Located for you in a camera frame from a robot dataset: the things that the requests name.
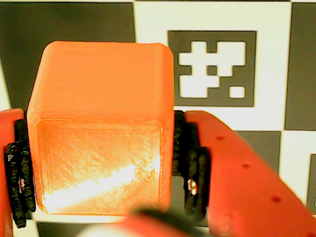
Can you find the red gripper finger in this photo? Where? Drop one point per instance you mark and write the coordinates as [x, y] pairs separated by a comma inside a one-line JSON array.
[[234, 185], [10, 148]]

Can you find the orange cube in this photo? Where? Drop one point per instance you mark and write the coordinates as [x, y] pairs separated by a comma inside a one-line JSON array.
[[98, 111]]

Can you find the red robot arm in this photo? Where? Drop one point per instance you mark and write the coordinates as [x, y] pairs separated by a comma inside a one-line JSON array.
[[153, 227]]

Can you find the black white marker checkerboard mat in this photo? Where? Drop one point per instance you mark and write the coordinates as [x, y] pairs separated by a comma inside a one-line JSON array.
[[153, 19]]

